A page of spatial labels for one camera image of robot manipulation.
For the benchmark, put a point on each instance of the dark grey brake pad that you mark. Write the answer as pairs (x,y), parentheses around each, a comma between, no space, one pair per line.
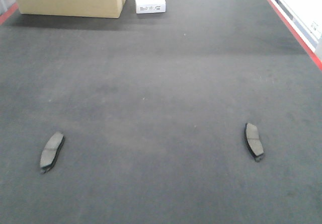
(253,142)

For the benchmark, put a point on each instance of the dark grey conveyor belt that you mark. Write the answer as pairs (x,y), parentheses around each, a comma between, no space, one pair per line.
(153,109)

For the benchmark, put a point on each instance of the red conveyor edge rail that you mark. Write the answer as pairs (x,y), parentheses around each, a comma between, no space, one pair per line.
(295,31)

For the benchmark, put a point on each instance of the white machine frame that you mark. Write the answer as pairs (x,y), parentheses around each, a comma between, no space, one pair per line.
(306,16)

